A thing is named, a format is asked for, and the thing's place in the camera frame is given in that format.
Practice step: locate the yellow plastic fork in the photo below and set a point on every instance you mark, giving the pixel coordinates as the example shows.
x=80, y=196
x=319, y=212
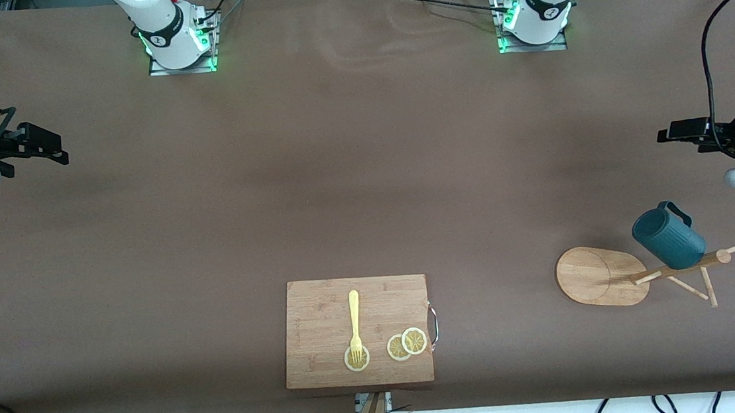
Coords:
x=354, y=307

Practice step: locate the brown table cover sheet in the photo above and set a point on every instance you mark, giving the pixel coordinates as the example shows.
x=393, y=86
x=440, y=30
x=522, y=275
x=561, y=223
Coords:
x=361, y=134

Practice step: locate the teal mug yellow inside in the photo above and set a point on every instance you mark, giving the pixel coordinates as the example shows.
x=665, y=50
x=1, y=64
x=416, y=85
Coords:
x=670, y=240

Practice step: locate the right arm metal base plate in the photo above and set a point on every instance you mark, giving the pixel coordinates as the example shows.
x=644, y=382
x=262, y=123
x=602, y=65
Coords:
x=182, y=70

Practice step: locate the lemon slice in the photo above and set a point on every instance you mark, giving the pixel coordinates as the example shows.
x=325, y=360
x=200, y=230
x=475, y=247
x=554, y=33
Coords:
x=414, y=341
x=394, y=350
x=357, y=367

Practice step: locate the metal post bracket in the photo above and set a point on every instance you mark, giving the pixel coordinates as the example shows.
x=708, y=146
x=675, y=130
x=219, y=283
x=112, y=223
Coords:
x=360, y=401

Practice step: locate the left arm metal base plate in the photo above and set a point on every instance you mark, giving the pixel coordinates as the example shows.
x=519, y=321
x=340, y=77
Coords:
x=553, y=46

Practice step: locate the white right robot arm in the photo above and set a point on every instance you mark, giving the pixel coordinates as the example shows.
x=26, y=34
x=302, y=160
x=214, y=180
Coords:
x=158, y=18

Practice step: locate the wooden mug rack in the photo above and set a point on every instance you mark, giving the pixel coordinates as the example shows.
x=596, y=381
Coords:
x=590, y=277

